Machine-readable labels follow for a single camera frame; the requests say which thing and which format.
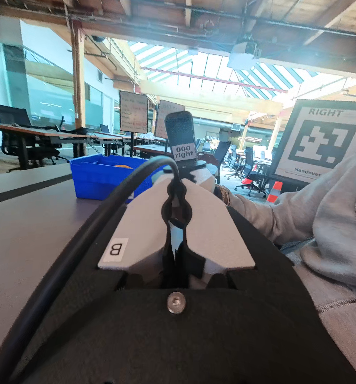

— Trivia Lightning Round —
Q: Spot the whiteboard on stand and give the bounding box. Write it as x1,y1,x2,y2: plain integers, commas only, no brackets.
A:
154,100,186,139
119,91,149,158

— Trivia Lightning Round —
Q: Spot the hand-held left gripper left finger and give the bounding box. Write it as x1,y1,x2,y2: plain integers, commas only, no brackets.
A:
97,178,174,270

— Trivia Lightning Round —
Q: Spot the blue plastic bin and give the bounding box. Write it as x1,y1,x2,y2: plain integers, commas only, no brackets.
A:
70,154,169,204

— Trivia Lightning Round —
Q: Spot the framed black white marker poster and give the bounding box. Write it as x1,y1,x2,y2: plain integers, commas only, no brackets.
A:
269,99,356,184

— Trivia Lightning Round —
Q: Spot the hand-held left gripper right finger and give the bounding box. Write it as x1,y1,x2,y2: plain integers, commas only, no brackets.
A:
178,178,256,279

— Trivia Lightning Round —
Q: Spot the wooden office desk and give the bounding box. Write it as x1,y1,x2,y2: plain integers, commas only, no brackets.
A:
133,144,172,158
0,122,125,170

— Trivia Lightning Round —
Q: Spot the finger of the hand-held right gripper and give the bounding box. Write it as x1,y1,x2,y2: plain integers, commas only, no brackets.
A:
151,171,174,185
192,168,217,193

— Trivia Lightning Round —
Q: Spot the black cable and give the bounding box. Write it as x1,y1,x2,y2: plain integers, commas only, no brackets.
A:
0,156,188,384

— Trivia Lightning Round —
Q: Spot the wooden support post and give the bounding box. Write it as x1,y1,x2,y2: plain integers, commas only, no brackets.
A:
69,21,87,157

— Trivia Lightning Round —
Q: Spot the brown padded chair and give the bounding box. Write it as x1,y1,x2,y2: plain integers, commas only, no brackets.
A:
197,153,219,180

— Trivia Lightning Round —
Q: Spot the black mesh office chair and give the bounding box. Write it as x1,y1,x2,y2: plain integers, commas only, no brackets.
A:
234,148,267,197
214,141,233,184
226,145,246,180

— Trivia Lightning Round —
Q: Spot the white ceiling projector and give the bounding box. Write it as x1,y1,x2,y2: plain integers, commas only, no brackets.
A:
227,40,262,71

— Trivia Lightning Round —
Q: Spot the person's grey hoodie torso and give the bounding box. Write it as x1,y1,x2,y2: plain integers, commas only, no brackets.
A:
283,150,356,382

